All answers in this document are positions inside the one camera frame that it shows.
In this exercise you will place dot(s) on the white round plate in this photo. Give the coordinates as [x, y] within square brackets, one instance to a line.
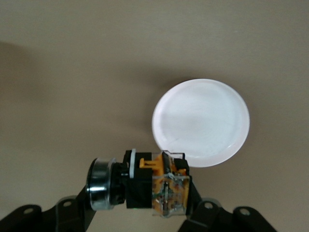
[202, 120]

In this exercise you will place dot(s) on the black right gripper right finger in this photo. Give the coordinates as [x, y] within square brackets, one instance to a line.
[217, 220]

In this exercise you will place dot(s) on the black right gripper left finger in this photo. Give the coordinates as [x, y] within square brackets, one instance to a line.
[60, 215]

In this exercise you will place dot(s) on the orange push-button switch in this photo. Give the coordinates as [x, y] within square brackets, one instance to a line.
[144, 186]

